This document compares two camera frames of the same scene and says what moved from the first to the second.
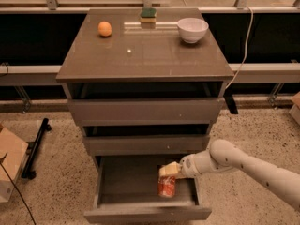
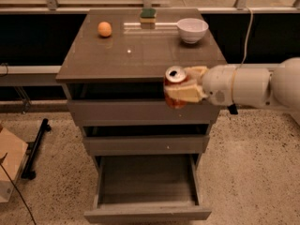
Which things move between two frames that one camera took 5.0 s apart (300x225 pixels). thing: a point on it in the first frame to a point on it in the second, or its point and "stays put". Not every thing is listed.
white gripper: x=187 y=166 to x=217 y=83
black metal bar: x=32 y=149 stays put
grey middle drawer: x=147 y=144 stays put
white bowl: x=192 y=29 stays put
